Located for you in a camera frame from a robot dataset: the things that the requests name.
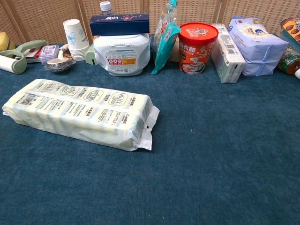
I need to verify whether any white and red box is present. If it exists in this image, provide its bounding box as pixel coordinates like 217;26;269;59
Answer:
25;45;45;64

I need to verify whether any green tea bottle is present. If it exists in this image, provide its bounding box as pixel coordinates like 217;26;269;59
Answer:
277;45;300;80

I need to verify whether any teal snack bag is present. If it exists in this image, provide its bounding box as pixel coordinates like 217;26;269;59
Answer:
151;0;181;75

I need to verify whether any navy blue long box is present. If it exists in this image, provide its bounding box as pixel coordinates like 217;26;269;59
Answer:
90;13;150;37

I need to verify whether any long white tissue pack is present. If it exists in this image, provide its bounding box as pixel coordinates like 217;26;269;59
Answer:
210;22;246;84

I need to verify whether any white plastic tub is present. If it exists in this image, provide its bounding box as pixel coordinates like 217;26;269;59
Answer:
93;33;151;76

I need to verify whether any wicker folding screen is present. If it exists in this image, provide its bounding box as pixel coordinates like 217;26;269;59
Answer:
0;0;300;45

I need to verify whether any green lint roller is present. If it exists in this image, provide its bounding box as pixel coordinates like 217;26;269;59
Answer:
0;39;49;75

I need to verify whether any small purple box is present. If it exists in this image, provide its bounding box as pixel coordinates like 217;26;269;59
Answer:
38;44;60;66

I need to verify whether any pale blue tissue pack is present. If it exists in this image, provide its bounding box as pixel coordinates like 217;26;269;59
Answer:
227;15;289;77

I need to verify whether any wrapped ceramic ladle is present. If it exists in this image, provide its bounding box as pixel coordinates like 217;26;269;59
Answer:
44;44;76;73

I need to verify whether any plastic sponge multipack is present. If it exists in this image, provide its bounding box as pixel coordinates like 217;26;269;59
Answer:
1;78;160;152

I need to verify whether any orange instant noodle cup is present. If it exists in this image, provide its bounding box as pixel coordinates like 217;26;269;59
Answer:
178;22;219;75

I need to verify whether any white paper cup stack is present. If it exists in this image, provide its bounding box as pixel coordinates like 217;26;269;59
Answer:
62;19;90;61

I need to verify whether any clear water bottle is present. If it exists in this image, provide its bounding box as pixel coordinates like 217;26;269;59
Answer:
99;1;115;16

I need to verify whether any yellow sponge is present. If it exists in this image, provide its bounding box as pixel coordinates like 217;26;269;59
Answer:
0;31;15;52

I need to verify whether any dark blue table cloth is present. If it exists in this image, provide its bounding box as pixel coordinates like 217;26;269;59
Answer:
0;35;300;225

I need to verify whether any pale green plastic holder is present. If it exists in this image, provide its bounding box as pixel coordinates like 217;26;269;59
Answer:
84;44;99;65

